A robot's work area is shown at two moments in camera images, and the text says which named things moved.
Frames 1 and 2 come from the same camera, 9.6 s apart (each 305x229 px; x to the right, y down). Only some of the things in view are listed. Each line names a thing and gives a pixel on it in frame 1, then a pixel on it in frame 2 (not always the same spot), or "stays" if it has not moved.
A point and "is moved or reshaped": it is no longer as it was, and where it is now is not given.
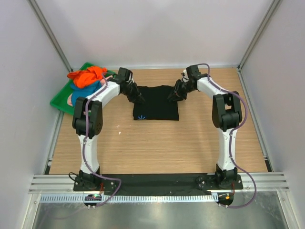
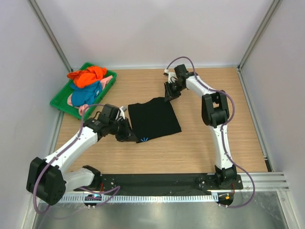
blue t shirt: x=78 y=92 stays
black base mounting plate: x=96 y=182 stays
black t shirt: x=157 y=106 is moved or reshaped
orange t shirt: x=82 y=78 stays
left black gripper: x=137 y=98 to x=127 y=134
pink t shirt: x=103 y=82 stays
